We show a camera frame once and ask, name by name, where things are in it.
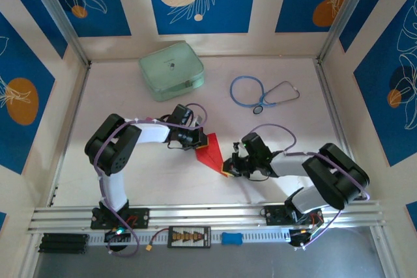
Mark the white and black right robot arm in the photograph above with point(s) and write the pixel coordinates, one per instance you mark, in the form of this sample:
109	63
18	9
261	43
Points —
290	167

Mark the black ribbed block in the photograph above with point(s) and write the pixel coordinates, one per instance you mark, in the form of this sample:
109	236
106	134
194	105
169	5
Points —
63	243

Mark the black power distribution board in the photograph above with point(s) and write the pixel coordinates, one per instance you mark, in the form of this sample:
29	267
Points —
189	236

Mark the aluminium mounting rail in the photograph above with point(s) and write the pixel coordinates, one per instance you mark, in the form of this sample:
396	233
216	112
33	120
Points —
208	214

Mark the aluminium corner post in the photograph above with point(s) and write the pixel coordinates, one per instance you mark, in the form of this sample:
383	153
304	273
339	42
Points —
345	8
62	14

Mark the yellow connector lead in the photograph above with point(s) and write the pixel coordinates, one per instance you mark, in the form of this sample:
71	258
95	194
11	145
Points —
149	249

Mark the aluminium side rail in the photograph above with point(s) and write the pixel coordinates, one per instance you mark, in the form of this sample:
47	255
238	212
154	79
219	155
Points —
70	134
333	112

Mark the mint green zip pouch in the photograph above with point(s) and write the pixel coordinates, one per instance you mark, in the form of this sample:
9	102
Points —
171	71

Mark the blue foam block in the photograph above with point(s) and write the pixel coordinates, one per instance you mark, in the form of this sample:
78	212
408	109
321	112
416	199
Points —
232	238

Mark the red paper sheet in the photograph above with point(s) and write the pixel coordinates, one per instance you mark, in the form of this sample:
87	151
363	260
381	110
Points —
210	156

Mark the blue stethoscope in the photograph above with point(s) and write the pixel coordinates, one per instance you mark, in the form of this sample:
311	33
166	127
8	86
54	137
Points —
258	110

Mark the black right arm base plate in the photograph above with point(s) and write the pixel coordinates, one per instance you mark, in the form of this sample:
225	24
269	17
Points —
273	216

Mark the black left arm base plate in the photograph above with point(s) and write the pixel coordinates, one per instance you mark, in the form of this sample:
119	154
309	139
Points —
140	217

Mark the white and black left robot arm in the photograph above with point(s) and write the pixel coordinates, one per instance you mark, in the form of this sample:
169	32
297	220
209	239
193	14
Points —
153	134

